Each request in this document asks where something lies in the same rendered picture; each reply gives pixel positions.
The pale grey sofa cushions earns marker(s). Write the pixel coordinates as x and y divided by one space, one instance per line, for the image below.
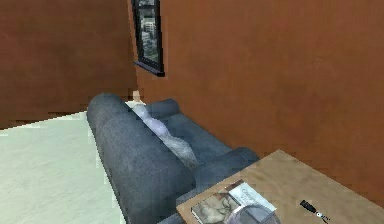
166 133

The grey printed book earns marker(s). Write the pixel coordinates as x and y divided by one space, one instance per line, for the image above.
230 203

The black remote control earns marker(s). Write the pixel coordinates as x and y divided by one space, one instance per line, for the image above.
308 206

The black framed window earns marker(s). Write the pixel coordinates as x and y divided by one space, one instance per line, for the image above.
148 33

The grey round bowl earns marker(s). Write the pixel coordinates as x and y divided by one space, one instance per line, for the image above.
256 216

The dark blue-grey sofa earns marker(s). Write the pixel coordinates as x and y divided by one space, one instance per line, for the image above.
140 160

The brown wooden table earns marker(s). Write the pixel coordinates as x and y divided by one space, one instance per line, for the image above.
300 180

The small beige object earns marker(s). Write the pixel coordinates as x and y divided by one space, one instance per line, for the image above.
136 96

